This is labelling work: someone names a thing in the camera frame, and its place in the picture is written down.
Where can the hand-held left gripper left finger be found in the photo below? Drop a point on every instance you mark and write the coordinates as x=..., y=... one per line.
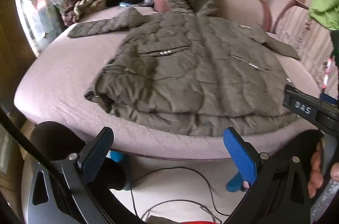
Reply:
x=98, y=152

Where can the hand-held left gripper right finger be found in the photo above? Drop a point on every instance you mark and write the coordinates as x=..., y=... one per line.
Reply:
x=241, y=157

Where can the olive puffer jacket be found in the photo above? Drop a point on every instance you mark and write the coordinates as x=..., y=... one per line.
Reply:
x=185, y=67

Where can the person's right hand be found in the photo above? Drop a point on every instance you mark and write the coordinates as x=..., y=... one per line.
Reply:
x=315, y=171

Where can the blue slipper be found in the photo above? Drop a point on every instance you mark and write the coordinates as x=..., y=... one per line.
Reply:
x=117, y=156
x=235, y=183

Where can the white red striped stick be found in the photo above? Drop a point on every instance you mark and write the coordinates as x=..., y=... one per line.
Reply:
x=328, y=73

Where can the person's black trouser leg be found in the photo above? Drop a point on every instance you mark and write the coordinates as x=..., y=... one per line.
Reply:
x=55, y=139

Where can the pink quilted bed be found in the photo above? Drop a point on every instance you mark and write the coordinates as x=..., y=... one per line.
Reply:
x=66, y=86

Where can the striped floral cushion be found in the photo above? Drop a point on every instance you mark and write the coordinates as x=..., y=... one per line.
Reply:
x=304, y=28

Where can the green cloth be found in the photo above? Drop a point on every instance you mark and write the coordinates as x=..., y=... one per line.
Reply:
x=324, y=6

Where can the brown wooden furniture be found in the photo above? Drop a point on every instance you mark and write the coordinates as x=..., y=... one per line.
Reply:
x=9, y=59

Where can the beige patterned blanket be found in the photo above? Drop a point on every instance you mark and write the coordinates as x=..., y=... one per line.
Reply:
x=90, y=0

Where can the window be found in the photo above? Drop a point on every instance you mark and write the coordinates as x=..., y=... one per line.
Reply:
x=29, y=14

